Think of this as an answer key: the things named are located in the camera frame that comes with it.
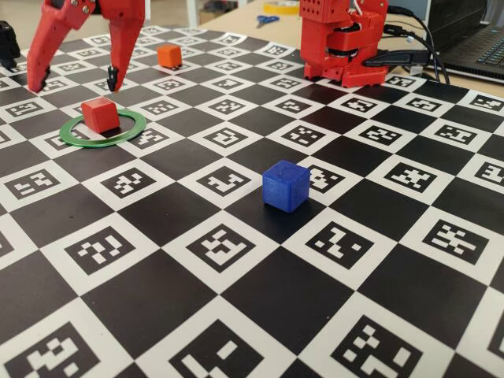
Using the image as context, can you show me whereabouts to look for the long curved black cable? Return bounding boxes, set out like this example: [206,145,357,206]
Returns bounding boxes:
[384,5,452,84]

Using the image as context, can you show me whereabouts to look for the black laptop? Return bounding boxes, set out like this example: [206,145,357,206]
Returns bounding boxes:
[427,0,504,82]

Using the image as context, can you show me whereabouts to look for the orange cube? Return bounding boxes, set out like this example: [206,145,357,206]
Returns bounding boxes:
[157,44,183,69]

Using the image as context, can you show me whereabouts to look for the green ring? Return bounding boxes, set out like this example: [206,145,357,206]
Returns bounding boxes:
[58,109,147,149]

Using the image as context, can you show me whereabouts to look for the yellow tape roll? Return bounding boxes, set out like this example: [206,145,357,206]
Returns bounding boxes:
[262,0,299,15]

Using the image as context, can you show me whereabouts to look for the short black usb cable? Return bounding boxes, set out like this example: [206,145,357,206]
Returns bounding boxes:
[384,24,414,39]

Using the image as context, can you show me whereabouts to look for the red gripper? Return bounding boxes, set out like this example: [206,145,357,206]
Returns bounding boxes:
[26,0,150,95]

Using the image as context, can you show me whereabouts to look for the blue cube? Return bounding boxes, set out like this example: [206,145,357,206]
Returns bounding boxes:
[261,159,310,213]

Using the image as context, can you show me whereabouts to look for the black camera stand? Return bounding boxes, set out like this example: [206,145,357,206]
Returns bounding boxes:
[0,20,21,74]

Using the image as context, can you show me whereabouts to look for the red cube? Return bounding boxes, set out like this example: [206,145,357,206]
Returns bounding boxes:
[80,98,120,133]

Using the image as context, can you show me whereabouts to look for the black white marker checkerboard mat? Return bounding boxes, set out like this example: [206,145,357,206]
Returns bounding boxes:
[0,24,504,378]

